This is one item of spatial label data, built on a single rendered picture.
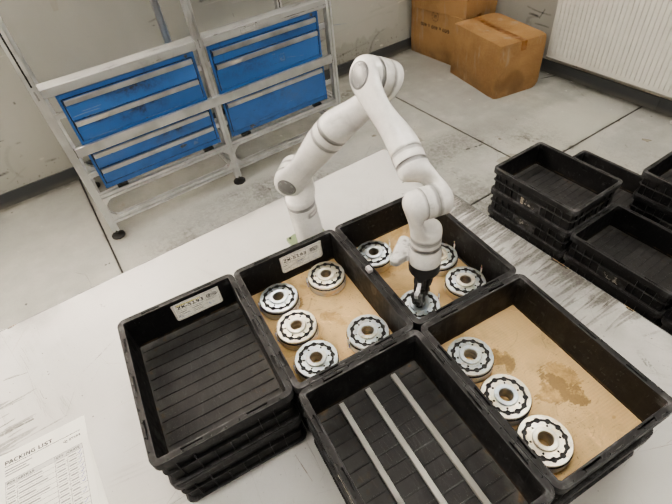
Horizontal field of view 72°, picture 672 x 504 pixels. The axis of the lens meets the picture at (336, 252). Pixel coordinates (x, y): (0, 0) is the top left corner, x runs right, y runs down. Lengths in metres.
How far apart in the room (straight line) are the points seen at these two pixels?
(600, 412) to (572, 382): 0.08
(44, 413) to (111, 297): 0.40
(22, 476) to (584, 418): 1.29
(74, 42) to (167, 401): 2.75
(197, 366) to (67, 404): 0.42
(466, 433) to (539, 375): 0.22
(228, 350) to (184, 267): 0.52
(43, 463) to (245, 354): 0.56
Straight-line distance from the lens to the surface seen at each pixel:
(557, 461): 1.03
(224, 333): 1.24
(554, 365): 1.17
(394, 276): 1.27
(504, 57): 3.81
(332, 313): 1.20
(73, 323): 1.66
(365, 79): 1.05
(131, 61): 2.72
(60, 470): 1.39
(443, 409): 1.07
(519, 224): 2.15
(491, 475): 1.03
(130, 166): 2.93
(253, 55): 2.94
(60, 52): 3.56
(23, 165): 3.79
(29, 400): 1.56
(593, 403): 1.14
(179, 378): 1.21
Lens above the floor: 1.78
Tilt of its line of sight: 45 degrees down
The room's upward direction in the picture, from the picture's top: 8 degrees counter-clockwise
